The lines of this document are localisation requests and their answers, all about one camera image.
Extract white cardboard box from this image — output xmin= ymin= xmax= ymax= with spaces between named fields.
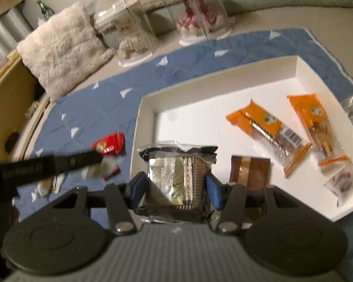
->
xmin=130 ymin=55 xmax=353 ymax=222

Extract green glass bottle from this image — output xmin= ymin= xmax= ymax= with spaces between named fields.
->
xmin=36 ymin=0 xmax=55 ymax=20

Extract blue blanket with white triangles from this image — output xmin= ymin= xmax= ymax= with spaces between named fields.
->
xmin=12 ymin=28 xmax=353 ymax=271

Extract orange snack packet with barcode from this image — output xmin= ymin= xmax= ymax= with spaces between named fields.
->
xmin=226 ymin=98 xmax=312 ymax=178

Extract clear packet with brown cookie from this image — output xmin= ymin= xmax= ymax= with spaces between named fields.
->
xmin=32 ymin=180 xmax=52 ymax=202

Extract grey curtain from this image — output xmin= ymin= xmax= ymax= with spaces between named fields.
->
xmin=0 ymin=6 xmax=33 ymax=71

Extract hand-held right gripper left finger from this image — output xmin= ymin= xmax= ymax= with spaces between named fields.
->
xmin=32 ymin=172 xmax=148 ymax=236

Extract fluffy white pillow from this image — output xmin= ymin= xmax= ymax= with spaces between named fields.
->
xmin=17 ymin=1 xmax=115 ymax=102

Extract long orange snack packet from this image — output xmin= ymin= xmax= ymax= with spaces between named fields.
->
xmin=287 ymin=93 xmax=349 ymax=168

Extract small black blocks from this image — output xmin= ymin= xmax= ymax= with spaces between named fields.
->
xmin=4 ymin=132 xmax=20 ymax=153

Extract small red candy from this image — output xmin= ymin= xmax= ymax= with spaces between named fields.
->
xmin=104 ymin=166 xmax=120 ymax=181

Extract wooden wall shelf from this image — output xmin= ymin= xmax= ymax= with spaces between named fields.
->
xmin=0 ymin=50 xmax=52 ymax=165

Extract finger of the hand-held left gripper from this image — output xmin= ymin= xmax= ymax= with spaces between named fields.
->
xmin=55 ymin=150 xmax=103 ymax=173

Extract pink doll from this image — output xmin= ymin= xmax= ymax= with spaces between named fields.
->
xmin=176 ymin=6 xmax=228 ymax=40

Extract dark cracker pack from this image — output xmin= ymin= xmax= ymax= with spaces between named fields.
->
xmin=138 ymin=141 xmax=219 ymax=224

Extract white doll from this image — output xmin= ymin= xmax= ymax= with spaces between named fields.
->
xmin=118 ymin=26 xmax=153 ymax=61

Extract brown striped snack packet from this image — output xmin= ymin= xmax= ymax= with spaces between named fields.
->
xmin=229 ymin=155 xmax=271 ymax=224

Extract small green candy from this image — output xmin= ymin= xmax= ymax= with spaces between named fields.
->
xmin=82 ymin=157 xmax=124 ymax=180

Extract small clear bag dark snack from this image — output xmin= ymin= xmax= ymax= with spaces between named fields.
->
xmin=324 ymin=161 xmax=353 ymax=209

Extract red snack packet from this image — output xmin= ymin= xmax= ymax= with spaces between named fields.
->
xmin=92 ymin=132 xmax=125 ymax=156

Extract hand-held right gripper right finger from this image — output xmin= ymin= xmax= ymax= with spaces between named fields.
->
xmin=205 ymin=173 xmax=315 ymax=235

